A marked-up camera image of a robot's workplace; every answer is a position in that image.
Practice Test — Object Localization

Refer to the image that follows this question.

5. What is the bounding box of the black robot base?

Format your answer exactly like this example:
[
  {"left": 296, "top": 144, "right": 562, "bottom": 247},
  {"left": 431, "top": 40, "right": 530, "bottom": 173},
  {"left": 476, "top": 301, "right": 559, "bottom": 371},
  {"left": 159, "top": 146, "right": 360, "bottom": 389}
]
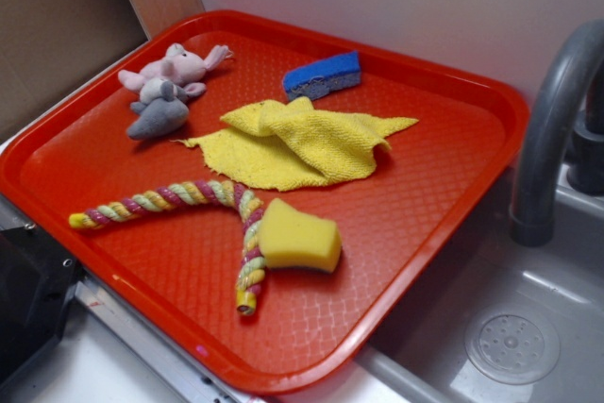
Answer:
[{"left": 1, "top": 224, "right": 82, "bottom": 388}]

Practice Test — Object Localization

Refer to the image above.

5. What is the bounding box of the pink plush animal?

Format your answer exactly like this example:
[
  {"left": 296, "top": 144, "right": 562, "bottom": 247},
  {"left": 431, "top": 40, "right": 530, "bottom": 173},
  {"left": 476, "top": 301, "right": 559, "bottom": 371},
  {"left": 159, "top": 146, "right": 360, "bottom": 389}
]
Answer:
[{"left": 118, "top": 43, "right": 233, "bottom": 95}]

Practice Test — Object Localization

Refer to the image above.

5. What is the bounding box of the red plastic tray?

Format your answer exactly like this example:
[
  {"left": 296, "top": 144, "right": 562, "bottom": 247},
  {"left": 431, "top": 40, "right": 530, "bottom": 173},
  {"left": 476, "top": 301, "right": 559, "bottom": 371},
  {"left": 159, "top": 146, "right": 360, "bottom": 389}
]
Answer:
[{"left": 1, "top": 10, "right": 529, "bottom": 396}]

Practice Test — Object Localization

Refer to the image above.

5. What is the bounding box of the yellow cloth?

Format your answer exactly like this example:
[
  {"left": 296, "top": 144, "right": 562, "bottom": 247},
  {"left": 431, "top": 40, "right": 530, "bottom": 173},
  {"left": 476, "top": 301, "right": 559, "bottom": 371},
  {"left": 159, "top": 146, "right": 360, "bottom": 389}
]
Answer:
[{"left": 181, "top": 97, "right": 418, "bottom": 192}]

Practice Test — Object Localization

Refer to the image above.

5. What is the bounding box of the yellow sponge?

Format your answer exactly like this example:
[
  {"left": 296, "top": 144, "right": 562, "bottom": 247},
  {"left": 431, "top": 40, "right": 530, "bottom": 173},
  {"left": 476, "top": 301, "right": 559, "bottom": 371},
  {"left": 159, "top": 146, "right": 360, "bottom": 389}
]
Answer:
[{"left": 258, "top": 198, "right": 342, "bottom": 273}]

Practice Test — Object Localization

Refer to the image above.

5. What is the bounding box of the blue sponge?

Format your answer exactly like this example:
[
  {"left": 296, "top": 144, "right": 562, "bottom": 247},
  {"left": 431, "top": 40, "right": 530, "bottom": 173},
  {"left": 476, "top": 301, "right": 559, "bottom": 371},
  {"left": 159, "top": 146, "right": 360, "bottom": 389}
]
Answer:
[{"left": 282, "top": 51, "right": 361, "bottom": 101}]

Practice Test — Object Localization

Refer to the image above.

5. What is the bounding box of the gray plush mouse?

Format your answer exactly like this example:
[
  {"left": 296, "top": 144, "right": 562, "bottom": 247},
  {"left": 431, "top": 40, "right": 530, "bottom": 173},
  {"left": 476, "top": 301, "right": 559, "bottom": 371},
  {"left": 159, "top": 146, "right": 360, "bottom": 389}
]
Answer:
[{"left": 126, "top": 77, "right": 207, "bottom": 141}]

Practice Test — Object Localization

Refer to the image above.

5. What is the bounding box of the gray faucet spout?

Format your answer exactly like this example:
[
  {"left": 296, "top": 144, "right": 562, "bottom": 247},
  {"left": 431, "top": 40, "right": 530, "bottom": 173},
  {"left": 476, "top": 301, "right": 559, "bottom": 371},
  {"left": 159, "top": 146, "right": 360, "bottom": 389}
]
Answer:
[{"left": 510, "top": 19, "right": 603, "bottom": 246}]

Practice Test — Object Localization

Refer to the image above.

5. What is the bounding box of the gray sink basin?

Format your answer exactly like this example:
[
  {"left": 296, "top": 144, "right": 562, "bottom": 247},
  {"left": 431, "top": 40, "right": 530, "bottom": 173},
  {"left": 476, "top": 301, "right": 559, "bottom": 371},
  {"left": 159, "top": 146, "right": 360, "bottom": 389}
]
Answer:
[{"left": 357, "top": 173, "right": 603, "bottom": 402}]

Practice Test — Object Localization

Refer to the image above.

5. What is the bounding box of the sink drain cover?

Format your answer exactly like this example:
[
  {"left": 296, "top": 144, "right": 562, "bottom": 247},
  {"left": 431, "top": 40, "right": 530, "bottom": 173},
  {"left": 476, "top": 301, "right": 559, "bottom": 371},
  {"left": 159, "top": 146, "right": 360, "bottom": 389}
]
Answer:
[{"left": 464, "top": 306, "right": 561, "bottom": 385}]

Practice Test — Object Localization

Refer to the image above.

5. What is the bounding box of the brown cardboard panel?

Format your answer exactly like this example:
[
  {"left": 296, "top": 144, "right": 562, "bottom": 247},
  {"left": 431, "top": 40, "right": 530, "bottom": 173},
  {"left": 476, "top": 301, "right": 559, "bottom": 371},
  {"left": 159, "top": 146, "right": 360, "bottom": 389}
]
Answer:
[{"left": 1, "top": 0, "right": 204, "bottom": 140}]

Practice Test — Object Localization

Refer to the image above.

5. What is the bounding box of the twisted colourful rope toy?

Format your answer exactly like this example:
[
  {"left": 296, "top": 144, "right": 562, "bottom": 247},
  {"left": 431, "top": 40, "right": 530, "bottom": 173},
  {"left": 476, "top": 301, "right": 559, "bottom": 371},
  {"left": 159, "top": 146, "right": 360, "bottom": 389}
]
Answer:
[{"left": 68, "top": 180, "right": 267, "bottom": 316}]

